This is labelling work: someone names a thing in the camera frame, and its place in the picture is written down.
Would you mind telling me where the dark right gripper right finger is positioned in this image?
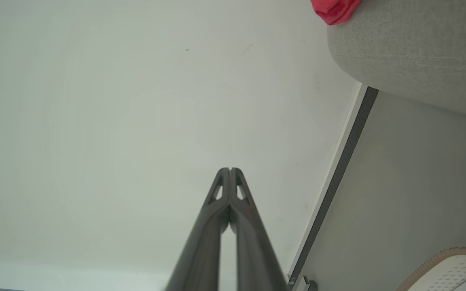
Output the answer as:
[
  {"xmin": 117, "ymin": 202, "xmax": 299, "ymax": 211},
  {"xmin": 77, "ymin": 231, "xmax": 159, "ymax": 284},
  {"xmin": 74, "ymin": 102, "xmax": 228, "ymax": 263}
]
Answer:
[{"xmin": 229, "ymin": 167, "xmax": 288, "ymax": 291}]

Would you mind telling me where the red clothing item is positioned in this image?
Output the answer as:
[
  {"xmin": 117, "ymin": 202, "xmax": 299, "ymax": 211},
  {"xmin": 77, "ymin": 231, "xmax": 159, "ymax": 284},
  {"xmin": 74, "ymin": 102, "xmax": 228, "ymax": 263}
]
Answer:
[{"xmin": 310, "ymin": 0, "xmax": 362, "ymax": 26}]

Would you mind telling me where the small grey metal bracket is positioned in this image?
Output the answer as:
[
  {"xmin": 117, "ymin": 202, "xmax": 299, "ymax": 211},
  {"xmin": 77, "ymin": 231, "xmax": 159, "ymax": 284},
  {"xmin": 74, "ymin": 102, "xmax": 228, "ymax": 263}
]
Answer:
[{"xmin": 287, "ymin": 274, "xmax": 319, "ymax": 291}]

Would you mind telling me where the white and black baseboard strip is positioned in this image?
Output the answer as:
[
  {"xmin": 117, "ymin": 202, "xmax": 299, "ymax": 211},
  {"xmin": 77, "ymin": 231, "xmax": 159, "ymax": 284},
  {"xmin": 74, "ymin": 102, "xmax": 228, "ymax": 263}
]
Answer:
[{"xmin": 286, "ymin": 83, "xmax": 379, "ymax": 288}]

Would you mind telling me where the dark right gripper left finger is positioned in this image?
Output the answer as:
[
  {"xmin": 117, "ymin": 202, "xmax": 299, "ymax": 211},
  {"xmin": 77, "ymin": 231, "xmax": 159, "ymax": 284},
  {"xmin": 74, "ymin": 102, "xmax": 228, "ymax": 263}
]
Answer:
[{"xmin": 164, "ymin": 167, "xmax": 231, "ymax": 291}]

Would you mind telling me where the white laundry basket brown rim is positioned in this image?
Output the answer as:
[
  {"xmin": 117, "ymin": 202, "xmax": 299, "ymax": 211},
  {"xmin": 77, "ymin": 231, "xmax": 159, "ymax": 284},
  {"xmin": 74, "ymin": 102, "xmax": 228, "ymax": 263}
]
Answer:
[{"xmin": 396, "ymin": 247, "xmax": 466, "ymax": 291}]

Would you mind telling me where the grey fabric sofa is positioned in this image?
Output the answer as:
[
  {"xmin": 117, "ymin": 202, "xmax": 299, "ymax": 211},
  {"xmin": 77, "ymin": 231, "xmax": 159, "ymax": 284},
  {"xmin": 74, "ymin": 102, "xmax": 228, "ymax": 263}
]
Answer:
[{"xmin": 327, "ymin": 0, "xmax": 466, "ymax": 122}]

